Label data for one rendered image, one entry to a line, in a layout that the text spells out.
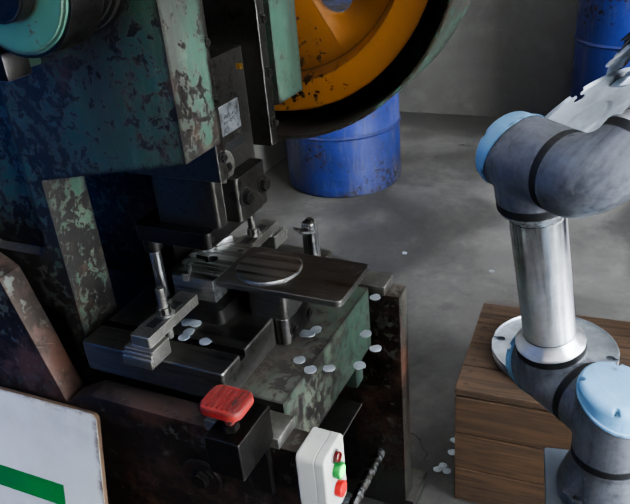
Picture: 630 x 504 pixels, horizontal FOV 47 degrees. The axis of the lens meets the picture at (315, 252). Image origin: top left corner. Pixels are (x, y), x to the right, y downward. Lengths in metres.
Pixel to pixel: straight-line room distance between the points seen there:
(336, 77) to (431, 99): 3.20
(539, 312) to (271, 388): 0.46
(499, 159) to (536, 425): 0.82
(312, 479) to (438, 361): 1.25
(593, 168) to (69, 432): 1.02
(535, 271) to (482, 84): 3.47
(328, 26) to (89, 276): 0.68
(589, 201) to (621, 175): 0.05
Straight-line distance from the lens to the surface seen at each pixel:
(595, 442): 1.23
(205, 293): 1.34
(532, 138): 1.02
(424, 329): 2.51
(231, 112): 1.24
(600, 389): 1.21
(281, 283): 1.27
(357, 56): 1.47
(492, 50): 4.51
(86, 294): 1.39
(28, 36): 1.00
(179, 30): 1.05
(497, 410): 1.71
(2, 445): 1.61
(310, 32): 1.54
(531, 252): 1.13
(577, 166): 0.97
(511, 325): 1.88
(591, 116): 1.56
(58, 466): 1.52
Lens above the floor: 1.42
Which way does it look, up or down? 28 degrees down
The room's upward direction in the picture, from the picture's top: 5 degrees counter-clockwise
